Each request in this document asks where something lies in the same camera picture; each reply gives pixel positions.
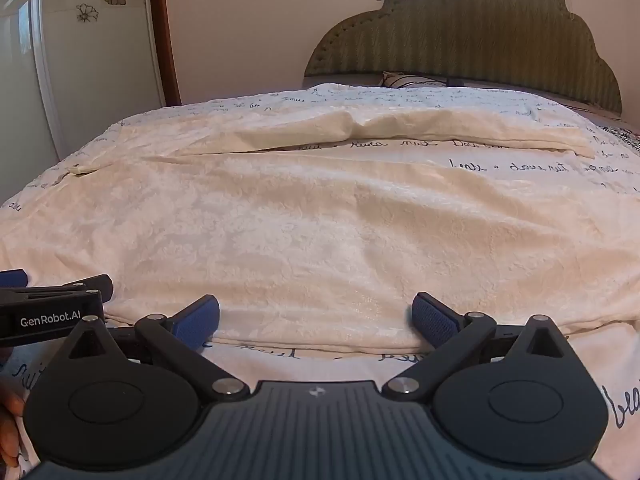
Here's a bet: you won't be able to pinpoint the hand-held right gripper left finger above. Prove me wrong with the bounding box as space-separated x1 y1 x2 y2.
65 294 251 402

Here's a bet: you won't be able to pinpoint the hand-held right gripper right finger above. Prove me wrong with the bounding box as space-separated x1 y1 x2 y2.
382 291 576 403

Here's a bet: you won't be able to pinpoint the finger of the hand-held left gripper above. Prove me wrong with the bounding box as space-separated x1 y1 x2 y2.
0 269 29 291
0 274 115 307

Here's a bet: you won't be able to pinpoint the cream textured pants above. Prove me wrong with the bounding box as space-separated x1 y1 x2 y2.
0 106 640 356

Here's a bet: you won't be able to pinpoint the person's left hand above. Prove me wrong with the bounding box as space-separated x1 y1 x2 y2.
0 385 26 467

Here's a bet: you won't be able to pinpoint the white script print blanket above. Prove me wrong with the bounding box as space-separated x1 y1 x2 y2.
0 82 640 480

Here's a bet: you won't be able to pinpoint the striped pillow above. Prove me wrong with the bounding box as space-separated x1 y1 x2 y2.
381 70 451 89

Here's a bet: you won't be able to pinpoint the dark patterned bed sheet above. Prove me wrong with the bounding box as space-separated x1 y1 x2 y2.
597 121 640 155

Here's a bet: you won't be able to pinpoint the beige scalloped headboard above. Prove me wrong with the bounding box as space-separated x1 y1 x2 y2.
304 0 623 113

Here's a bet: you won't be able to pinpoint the brown wooden wardrobe frame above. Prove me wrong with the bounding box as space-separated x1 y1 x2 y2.
148 0 182 108

